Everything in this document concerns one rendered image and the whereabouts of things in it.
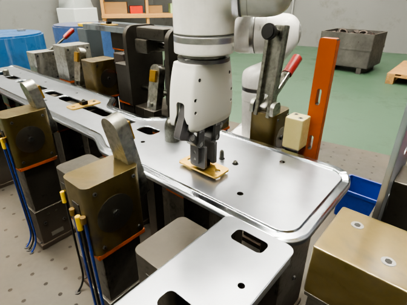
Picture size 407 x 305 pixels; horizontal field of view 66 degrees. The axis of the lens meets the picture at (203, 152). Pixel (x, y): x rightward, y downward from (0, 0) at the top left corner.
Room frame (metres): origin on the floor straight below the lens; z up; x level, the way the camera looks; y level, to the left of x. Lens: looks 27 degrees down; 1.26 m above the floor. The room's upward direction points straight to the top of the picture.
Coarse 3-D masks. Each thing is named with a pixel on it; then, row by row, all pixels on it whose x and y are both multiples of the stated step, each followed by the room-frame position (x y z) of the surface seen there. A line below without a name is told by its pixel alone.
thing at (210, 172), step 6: (180, 162) 0.47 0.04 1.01; (186, 162) 0.47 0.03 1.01; (210, 162) 0.47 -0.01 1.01; (192, 168) 0.45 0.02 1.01; (198, 168) 0.45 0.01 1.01; (210, 168) 0.45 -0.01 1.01; (216, 168) 0.45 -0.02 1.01; (222, 168) 0.45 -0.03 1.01; (210, 174) 0.43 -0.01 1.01; (216, 174) 0.43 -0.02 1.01; (222, 174) 0.43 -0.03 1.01
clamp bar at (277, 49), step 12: (276, 24) 0.62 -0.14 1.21; (264, 36) 0.59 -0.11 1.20; (276, 36) 0.62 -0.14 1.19; (264, 48) 0.62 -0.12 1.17; (276, 48) 0.61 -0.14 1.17; (264, 60) 0.61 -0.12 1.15; (276, 60) 0.60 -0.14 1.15; (264, 72) 0.61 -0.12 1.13; (276, 72) 0.59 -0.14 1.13; (264, 84) 0.61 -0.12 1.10; (276, 84) 0.59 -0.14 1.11; (264, 96) 0.62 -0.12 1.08; (276, 96) 0.60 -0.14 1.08
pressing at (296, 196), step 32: (64, 96) 0.89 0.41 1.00; (96, 96) 0.88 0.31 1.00; (96, 128) 0.64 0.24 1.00; (160, 128) 0.64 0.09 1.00; (160, 160) 0.49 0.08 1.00; (224, 160) 0.49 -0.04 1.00; (256, 160) 0.49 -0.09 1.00; (288, 160) 0.49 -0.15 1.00; (192, 192) 0.39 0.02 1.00; (224, 192) 0.39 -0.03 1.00; (256, 192) 0.39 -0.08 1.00; (288, 192) 0.39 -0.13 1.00; (320, 192) 0.39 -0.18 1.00; (256, 224) 0.32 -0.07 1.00; (288, 224) 0.32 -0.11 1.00; (320, 224) 0.33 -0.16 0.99
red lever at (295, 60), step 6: (294, 54) 0.69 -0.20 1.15; (294, 60) 0.68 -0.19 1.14; (300, 60) 0.68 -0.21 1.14; (288, 66) 0.67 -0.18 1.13; (294, 66) 0.67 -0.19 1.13; (282, 72) 0.67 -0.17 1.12; (288, 72) 0.66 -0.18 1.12; (282, 78) 0.65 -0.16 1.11; (288, 78) 0.65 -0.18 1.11; (282, 84) 0.63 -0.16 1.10; (264, 102) 0.60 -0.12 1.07; (264, 108) 0.59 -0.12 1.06
